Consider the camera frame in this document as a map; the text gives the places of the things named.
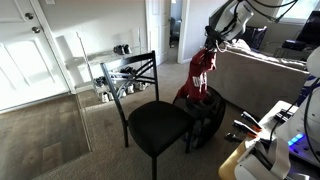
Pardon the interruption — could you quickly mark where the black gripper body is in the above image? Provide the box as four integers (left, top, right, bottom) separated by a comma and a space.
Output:
203, 25, 221, 47

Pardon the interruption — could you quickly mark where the orange red shirt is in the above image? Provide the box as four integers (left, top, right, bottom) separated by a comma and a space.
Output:
175, 48, 218, 103

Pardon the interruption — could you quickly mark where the black mesh laundry basket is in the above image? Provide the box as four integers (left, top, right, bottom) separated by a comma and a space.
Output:
172, 85, 227, 150

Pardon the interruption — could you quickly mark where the dark throw pillow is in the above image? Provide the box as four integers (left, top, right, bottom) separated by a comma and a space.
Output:
241, 25, 268, 51

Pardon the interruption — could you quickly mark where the white interior door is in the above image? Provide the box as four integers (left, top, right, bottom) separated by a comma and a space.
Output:
145, 0, 173, 67

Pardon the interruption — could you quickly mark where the grey couch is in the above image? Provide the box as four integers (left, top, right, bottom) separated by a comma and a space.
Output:
206, 39, 312, 120

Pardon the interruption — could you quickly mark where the large white sneaker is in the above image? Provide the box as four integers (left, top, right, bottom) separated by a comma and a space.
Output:
134, 81, 148, 92

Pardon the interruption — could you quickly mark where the dark sneaker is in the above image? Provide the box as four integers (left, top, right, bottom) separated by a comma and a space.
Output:
122, 44, 133, 55
113, 44, 125, 56

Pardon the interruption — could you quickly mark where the black metal chair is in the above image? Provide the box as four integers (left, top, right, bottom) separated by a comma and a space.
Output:
100, 50, 196, 180

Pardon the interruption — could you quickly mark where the white panelled entry door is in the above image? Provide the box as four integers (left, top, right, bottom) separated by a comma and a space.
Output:
0, 0, 73, 113

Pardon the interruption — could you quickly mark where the silver wire shoe rack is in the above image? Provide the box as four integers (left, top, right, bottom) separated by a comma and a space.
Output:
75, 27, 152, 103

